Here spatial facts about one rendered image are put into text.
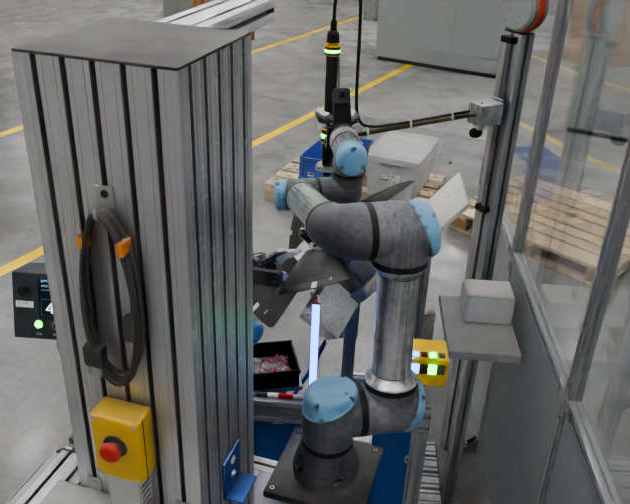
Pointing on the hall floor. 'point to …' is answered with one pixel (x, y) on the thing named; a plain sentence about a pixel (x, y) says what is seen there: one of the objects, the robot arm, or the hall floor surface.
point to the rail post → (416, 468)
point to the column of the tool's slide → (481, 248)
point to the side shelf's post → (459, 429)
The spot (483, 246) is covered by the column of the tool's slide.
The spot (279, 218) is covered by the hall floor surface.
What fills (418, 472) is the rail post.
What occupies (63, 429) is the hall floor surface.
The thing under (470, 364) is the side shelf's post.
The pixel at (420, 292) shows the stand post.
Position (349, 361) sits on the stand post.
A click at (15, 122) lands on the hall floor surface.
